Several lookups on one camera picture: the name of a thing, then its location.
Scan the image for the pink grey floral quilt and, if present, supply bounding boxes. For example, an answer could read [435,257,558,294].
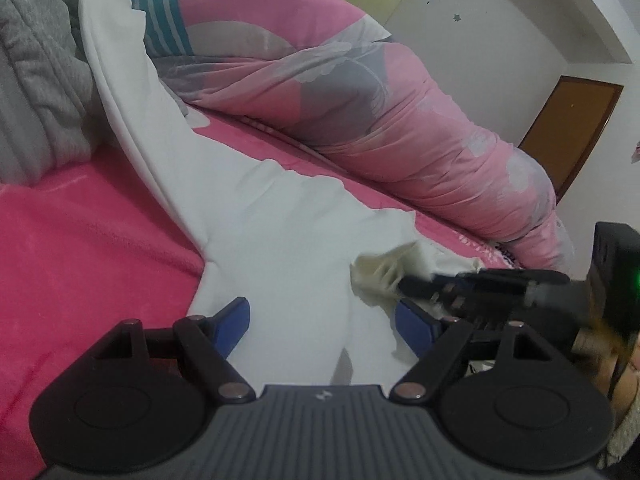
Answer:
[122,0,576,271]

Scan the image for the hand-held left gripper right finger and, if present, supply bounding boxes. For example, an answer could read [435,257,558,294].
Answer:
[390,299,551,406]

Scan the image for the grey garment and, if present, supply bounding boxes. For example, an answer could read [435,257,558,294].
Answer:
[0,0,108,186]

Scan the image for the pink floral blanket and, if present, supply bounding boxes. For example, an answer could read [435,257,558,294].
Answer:
[0,110,526,476]

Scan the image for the wooden door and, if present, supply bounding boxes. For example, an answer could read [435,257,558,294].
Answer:
[517,75,625,201]

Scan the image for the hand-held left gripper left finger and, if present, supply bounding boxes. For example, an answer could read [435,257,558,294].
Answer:
[92,297,253,403]

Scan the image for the person's right forearm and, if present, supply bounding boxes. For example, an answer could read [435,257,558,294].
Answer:
[597,350,640,468]

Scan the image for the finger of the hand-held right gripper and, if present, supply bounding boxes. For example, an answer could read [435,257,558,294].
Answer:
[434,289,532,329]
[400,269,571,295]

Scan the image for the white shirt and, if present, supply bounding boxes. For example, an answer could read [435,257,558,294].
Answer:
[77,0,483,386]

